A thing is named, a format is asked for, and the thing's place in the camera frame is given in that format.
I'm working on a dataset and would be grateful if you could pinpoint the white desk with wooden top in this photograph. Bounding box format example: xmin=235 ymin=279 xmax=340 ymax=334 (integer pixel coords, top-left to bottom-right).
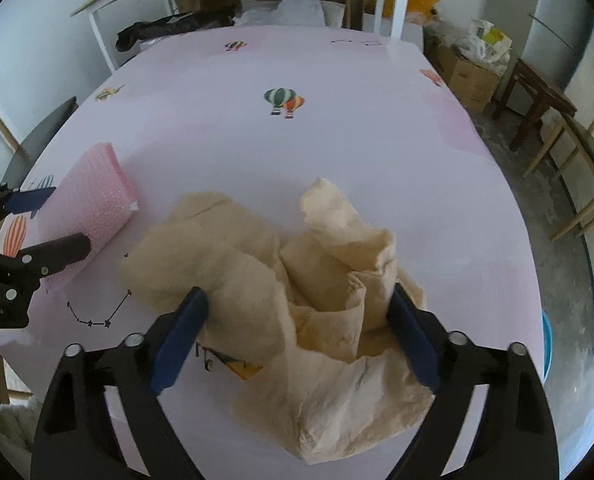
xmin=72 ymin=0 xmax=412 ymax=73

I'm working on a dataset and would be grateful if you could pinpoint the wooden chair with dark seat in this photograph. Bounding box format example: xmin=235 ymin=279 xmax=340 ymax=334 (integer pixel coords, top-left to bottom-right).
xmin=522 ymin=85 xmax=594 ymax=242
xmin=0 ymin=87 xmax=80 ymax=186

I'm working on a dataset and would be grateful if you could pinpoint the brown paper bag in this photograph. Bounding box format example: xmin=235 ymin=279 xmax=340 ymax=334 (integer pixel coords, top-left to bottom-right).
xmin=122 ymin=177 xmax=438 ymax=466

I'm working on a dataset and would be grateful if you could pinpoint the pink bubble wrap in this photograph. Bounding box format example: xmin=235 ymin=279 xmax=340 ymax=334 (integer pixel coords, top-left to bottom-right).
xmin=39 ymin=141 xmax=140 ymax=278

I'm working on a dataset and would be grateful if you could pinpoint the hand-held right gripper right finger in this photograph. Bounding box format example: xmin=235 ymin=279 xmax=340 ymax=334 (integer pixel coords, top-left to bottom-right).
xmin=387 ymin=282 xmax=560 ymax=480

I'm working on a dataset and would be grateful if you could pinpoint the cardboard box with bags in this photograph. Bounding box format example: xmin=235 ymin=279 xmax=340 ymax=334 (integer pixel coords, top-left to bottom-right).
xmin=434 ymin=42 xmax=500 ymax=113

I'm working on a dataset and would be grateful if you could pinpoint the black cloth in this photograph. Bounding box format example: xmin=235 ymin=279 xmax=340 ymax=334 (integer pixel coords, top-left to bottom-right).
xmin=116 ymin=2 xmax=240 ymax=52

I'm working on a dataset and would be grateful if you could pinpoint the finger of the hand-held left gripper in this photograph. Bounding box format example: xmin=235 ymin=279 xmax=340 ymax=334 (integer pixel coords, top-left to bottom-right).
xmin=0 ymin=185 xmax=58 ymax=238
xmin=7 ymin=232 xmax=92 ymax=281

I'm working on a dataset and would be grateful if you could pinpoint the white fluffy blanket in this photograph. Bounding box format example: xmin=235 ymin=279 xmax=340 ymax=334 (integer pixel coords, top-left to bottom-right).
xmin=0 ymin=397 xmax=45 ymax=466

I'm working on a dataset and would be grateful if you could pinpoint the silver refrigerator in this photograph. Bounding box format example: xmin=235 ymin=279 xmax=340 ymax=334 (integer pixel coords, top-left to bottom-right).
xmin=519 ymin=0 xmax=594 ymax=116

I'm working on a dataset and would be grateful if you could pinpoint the white parcel bag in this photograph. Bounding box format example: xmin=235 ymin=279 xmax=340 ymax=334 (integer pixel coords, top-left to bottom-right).
xmin=233 ymin=0 xmax=348 ymax=30

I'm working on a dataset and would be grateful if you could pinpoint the dark wooden stool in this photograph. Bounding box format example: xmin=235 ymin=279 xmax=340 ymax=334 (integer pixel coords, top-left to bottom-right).
xmin=492 ymin=57 xmax=578 ymax=153

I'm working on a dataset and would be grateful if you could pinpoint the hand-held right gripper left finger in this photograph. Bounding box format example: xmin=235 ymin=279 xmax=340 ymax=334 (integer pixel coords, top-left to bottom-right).
xmin=29 ymin=286 xmax=210 ymax=480

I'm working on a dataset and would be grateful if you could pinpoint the white plastic bag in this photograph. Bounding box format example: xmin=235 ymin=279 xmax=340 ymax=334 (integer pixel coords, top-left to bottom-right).
xmin=457 ymin=19 xmax=512 ymax=66

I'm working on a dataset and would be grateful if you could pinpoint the white box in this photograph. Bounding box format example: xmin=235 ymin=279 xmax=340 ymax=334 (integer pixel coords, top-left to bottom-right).
xmin=404 ymin=20 xmax=426 ymax=53

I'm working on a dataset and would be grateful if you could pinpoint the blue plastic mesh basket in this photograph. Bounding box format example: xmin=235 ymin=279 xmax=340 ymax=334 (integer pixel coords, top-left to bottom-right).
xmin=542 ymin=310 xmax=556 ymax=378

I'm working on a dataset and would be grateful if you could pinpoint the white mattress with blue edge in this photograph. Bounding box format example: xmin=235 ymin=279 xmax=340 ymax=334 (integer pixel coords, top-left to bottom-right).
xmin=562 ymin=15 xmax=594 ymax=356

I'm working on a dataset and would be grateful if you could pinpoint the pink printed tablecloth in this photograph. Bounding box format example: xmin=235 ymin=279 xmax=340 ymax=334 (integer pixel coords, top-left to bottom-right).
xmin=0 ymin=25 xmax=545 ymax=480

